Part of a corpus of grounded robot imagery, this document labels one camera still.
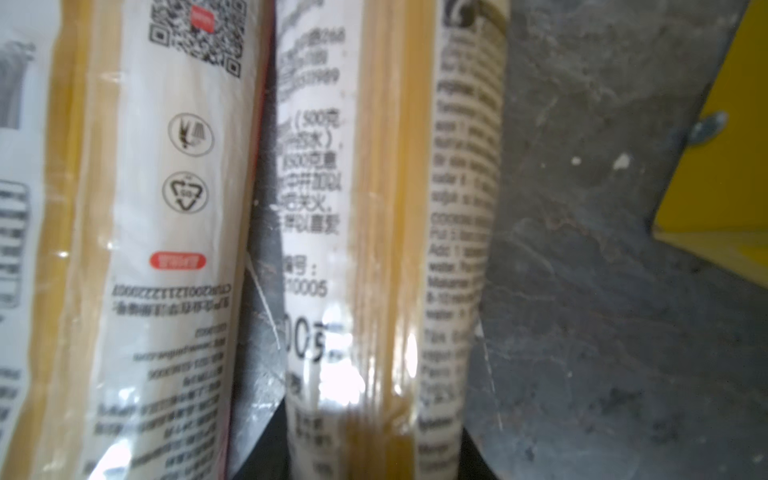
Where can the dark label spaghetti pack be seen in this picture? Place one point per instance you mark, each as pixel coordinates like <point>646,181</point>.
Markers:
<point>388,156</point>

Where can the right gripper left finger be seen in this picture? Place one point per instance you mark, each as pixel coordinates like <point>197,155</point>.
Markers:
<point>269,459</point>

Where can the yellow pink blue shelf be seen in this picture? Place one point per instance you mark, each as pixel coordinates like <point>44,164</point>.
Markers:
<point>715,206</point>

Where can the red blue spaghetti pack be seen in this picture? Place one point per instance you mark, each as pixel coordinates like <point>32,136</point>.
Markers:
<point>129,134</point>

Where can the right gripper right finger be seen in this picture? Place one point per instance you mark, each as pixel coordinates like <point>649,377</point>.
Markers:
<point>472,465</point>

